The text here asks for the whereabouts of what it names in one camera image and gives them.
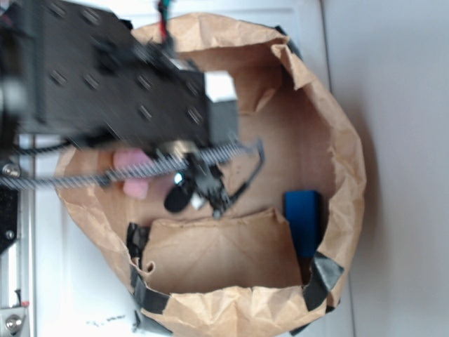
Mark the silver corner bracket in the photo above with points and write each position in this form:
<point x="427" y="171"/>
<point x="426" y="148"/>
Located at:
<point x="15" y="322"/>

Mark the brown paper bag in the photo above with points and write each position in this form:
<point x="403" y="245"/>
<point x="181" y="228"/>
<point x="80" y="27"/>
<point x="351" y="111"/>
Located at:
<point x="240" y="275"/>

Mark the blue rectangular block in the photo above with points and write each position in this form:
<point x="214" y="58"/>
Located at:
<point x="302" y="212"/>

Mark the aluminium frame rail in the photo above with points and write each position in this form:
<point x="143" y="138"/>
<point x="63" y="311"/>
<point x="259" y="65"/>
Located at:
<point x="17" y="264"/>

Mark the black metal bracket plate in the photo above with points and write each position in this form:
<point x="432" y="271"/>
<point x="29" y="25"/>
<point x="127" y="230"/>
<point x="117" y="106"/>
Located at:
<point x="9" y="206"/>

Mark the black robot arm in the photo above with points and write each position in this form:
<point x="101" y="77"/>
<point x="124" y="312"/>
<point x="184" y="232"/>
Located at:
<point x="77" y="72"/>

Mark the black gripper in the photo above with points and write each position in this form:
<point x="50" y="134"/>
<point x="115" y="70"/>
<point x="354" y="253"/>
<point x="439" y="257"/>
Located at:
<point x="201" y="182"/>

